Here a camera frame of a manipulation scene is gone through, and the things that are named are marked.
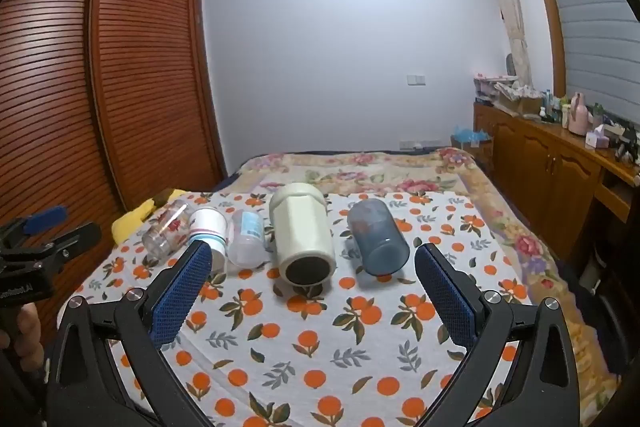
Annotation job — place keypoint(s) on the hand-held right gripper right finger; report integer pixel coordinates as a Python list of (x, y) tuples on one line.
[(444, 294)]

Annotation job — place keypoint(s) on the blue plastic bag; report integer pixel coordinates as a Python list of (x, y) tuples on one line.
[(470, 135)]

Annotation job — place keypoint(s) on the orange fruit print cloth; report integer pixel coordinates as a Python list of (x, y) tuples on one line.
[(320, 347)]

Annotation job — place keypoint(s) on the white striped paper cup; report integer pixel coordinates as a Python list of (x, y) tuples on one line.
[(210, 227)]

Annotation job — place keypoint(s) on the grey window blind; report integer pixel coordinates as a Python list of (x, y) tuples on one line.
[(585, 17)]

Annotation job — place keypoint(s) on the clear plastic bottle blue label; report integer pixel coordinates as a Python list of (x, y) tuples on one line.
[(246, 237)]

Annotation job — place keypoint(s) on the clear glass jar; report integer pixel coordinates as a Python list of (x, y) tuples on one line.
[(165, 229)]

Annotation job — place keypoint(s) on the blue translucent plastic cup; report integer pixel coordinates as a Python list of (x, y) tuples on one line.
[(377, 234)]

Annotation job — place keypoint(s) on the pink tissue box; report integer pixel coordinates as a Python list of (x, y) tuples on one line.
[(596, 138)]

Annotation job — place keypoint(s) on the cream floral curtain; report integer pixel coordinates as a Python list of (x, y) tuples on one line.
[(510, 2)]

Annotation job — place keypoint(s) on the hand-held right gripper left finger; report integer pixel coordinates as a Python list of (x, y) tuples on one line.
[(181, 294)]

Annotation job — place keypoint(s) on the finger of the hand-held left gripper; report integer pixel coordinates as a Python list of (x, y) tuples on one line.
[(46, 218), (75, 238)]

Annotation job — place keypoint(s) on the wooden sideboard cabinet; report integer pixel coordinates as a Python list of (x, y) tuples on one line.
[(545, 162)]

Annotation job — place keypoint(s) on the person's left hand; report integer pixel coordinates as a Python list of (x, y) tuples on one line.
[(29, 332)]

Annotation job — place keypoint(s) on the pink thermos jug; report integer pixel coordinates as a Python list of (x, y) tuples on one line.
[(578, 114)]

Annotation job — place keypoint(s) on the brown louvered wooden wardrobe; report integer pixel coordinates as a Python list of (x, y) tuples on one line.
[(125, 82)]

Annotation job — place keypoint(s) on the group of small bottles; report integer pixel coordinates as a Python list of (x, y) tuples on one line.
[(554, 107)]

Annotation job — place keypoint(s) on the white wall socket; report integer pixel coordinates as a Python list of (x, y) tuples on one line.
[(416, 80)]

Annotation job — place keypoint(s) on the floral bed blanket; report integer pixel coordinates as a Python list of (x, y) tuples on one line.
[(500, 217)]

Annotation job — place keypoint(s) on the yellow cloth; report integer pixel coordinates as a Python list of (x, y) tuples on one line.
[(127, 222)]

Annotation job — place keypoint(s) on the large cream plastic cup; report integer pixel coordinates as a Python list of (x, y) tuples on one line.
[(302, 232)]

